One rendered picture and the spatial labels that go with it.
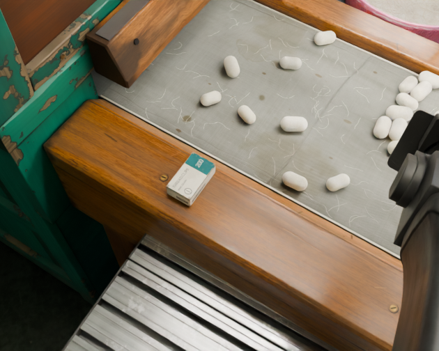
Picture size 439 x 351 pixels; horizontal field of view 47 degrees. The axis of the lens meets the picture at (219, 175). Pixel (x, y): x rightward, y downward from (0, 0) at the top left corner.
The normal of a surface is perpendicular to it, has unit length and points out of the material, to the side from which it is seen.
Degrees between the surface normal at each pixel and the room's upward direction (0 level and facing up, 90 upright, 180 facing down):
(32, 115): 90
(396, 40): 0
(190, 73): 0
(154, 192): 0
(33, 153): 88
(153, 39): 67
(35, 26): 90
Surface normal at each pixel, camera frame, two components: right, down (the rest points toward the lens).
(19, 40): 0.85, 0.47
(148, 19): 0.80, 0.23
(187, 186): 0.04, -0.50
